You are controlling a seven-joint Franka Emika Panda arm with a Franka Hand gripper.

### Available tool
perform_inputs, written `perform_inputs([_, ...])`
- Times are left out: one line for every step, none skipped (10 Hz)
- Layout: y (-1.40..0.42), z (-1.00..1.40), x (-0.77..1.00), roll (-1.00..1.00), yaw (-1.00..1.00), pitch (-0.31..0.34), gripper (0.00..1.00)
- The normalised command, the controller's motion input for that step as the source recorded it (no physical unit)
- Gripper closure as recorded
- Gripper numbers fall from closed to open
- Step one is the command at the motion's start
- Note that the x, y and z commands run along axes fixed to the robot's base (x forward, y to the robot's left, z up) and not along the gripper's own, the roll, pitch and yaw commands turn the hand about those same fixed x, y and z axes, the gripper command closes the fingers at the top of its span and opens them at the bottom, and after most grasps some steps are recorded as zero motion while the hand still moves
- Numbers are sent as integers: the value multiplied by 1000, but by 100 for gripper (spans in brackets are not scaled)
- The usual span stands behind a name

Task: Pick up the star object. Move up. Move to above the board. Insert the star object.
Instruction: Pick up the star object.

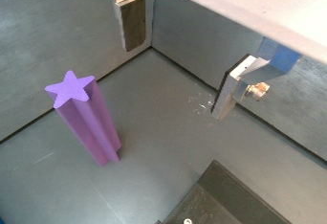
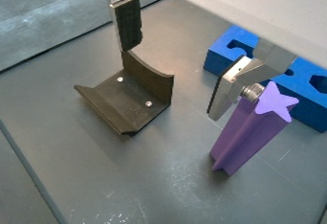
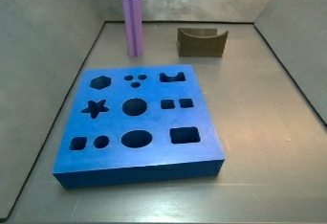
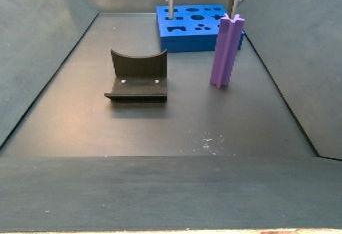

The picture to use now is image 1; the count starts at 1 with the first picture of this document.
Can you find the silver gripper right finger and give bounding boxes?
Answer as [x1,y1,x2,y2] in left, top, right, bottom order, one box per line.
[211,37,302,120]

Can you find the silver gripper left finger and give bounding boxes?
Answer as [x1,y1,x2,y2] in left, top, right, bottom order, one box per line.
[112,0,145,52]

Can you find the purple star-shaped peg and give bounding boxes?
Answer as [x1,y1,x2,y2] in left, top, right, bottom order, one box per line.
[44,70,121,167]

